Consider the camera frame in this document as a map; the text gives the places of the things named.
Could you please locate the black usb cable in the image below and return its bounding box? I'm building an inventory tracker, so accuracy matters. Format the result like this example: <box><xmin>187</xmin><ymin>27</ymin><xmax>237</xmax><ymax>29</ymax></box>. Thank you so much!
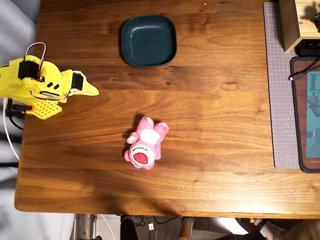
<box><xmin>288</xmin><ymin>64</ymin><xmax>320</xmax><ymax>82</ymax></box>

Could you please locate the pink strawberry bear plush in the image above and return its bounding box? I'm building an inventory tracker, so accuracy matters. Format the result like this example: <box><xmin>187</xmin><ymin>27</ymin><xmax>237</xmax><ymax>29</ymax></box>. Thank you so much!
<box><xmin>124</xmin><ymin>116</ymin><xmax>170</xmax><ymax>171</ymax></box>

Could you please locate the metal rack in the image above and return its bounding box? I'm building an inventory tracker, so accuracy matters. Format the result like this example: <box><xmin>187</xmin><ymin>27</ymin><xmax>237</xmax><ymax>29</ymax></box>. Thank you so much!
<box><xmin>70</xmin><ymin>213</ymin><xmax>99</xmax><ymax>240</ymax></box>

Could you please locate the black device box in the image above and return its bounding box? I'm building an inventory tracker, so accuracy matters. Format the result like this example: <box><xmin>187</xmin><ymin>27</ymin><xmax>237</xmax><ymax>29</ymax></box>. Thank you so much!
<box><xmin>294</xmin><ymin>39</ymin><xmax>320</xmax><ymax>57</ymax></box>

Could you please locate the white power cable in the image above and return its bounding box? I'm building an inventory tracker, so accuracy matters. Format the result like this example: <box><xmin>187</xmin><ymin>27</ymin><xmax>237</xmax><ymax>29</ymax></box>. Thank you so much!
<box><xmin>2</xmin><ymin>97</ymin><xmax>21</xmax><ymax>161</ymax></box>

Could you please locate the black table leg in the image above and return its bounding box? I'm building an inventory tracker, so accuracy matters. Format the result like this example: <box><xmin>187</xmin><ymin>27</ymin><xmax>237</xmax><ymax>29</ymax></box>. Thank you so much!
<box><xmin>120</xmin><ymin>214</ymin><xmax>140</xmax><ymax>240</ymax></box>

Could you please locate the red white servo wire loop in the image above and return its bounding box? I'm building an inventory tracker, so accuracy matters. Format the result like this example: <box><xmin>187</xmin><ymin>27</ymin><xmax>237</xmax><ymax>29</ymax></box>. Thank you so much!
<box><xmin>24</xmin><ymin>41</ymin><xmax>48</xmax><ymax>81</ymax></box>

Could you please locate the grey cutting mat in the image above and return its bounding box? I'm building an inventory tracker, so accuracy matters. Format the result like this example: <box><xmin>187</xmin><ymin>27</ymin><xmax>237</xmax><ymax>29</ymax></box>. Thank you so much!
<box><xmin>262</xmin><ymin>1</ymin><xmax>301</xmax><ymax>170</ymax></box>

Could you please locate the black power cable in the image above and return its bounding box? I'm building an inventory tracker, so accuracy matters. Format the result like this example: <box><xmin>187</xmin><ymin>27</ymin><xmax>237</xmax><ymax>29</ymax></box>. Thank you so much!
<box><xmin>6</xmin><ymin>113</ymin><xmax>25</xmax><ymax>131</ymax></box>

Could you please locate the orange black clamp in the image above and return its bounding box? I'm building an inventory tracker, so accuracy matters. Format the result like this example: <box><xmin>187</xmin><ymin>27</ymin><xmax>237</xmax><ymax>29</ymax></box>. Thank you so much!
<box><xmin>6</xmin><ymin>98</ymin><xmax>35</xmax><ymax>118</ymax></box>

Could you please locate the dark green square bin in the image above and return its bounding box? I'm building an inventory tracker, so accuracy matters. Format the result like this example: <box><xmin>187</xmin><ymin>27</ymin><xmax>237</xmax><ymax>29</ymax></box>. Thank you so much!
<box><xmin>121</xmin><ymin>14</ymin><xmax>178</xmax><ymax>68</ymax></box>

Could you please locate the dark printed mouse pad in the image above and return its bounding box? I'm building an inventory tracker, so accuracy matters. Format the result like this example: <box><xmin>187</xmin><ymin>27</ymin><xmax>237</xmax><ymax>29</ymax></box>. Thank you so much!
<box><xmin>289</xmin><ymin>56</ymin><xmax>320</xmax><ymax>174</ymax></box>

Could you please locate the thin black floor cable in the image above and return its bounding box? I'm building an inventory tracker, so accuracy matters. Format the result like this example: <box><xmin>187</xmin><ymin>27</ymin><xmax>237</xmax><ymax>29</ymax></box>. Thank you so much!
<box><xmin>131</xmin><ymin>215</ymin><xmax>181</xmax><ymax>227</ymax></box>

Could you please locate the light wooden stand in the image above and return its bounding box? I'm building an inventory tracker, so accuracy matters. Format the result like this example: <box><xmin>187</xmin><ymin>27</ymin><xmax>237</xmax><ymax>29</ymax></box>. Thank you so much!
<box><xmin>278</xmin><ymin>0</ymin><xmax>320</xmax><ymax>53</ymax></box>

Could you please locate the yellow gripper with servo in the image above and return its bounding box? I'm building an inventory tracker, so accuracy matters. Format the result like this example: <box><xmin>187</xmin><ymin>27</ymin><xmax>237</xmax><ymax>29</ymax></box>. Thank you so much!
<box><xmin>61</xmin><ymin>69</ymin><xmax>100</xmax><ymax>104</ymax></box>

